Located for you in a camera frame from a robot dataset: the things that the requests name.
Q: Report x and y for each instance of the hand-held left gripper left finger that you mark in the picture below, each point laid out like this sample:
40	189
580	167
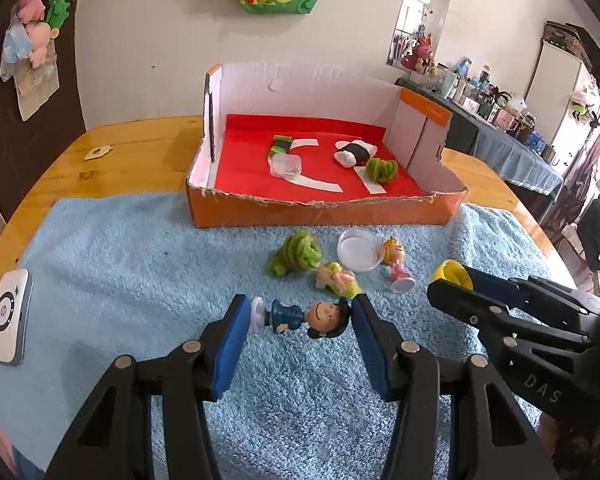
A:
230	345

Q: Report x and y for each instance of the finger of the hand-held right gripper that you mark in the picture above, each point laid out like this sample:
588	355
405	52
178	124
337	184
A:
490	282
455	300

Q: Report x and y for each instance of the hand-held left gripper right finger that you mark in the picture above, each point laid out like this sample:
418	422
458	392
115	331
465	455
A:
372	345

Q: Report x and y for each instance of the yellow cup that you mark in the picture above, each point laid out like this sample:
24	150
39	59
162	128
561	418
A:
450	272

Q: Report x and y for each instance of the black-haired doll figure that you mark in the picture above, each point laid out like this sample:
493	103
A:
285	317

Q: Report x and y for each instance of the blonde doll figure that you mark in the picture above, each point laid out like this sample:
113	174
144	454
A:
395	255

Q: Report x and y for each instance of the pink and yellow fuzzy toy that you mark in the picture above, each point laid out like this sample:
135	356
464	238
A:
337	277

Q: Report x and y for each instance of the clear round plastic dish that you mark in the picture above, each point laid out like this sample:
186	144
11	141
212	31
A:
360	252

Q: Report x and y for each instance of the green fuzzy toy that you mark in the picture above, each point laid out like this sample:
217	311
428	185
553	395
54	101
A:
300	252
380	170

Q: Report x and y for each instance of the orange cardboard box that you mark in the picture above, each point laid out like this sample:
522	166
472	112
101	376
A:
330	215

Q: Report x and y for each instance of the black roll with white ends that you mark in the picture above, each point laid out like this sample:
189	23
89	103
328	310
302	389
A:
355	150

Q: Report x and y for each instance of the clear square plastic container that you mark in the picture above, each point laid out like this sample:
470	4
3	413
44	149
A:
286	166

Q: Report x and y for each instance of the black roll with green ends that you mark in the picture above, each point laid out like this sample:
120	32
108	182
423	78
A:
280	144

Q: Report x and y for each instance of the dark jacket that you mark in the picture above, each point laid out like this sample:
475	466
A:
590	230

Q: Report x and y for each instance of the light blue towel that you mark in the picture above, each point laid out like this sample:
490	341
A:
130	270

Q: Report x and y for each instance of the side table with blue cloth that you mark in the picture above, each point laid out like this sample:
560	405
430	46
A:
505	155

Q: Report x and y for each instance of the green hanging toy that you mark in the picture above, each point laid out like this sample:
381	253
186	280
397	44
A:
582	107

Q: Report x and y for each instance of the white refrigerator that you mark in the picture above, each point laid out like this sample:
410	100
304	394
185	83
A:
555	85

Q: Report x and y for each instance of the small white device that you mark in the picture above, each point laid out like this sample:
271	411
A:
10	320

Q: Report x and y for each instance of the small wooden tag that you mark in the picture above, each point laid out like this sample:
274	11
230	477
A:
98	152

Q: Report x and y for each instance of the pink dragon plush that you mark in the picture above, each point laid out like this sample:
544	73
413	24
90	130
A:
417	55

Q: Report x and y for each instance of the patterned brown bag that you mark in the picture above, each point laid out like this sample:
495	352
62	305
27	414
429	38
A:
562	37

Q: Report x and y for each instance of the black bag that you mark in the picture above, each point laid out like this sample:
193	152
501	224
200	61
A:
590	45

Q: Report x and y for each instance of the pink plush toy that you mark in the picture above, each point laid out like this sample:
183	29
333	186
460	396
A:
32	5
42	42

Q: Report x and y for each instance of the clear plastic bag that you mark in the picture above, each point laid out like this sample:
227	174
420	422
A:
12	55

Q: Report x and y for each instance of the green plush toy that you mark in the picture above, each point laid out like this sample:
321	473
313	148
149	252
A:
57	10

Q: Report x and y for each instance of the wall mirror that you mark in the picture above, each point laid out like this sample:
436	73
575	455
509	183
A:
420	5

